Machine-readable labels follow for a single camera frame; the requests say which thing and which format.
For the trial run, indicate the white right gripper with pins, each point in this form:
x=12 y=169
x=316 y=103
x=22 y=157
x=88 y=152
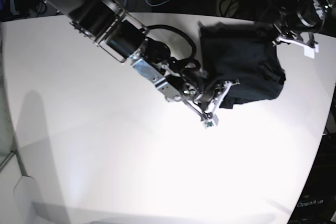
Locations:
x=206 y=103

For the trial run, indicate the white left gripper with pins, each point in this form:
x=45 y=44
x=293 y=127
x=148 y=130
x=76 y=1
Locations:
x=310 y=47

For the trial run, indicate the dark long-sleeve shirt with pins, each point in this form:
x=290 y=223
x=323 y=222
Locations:
x=246 y=54

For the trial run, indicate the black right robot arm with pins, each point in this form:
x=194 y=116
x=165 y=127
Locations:
x=113 y=29

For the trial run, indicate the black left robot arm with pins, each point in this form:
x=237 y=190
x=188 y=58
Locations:
x=298 y=21

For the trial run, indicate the black OpenArm base box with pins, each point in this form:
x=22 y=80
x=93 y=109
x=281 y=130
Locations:
x=317 y=200

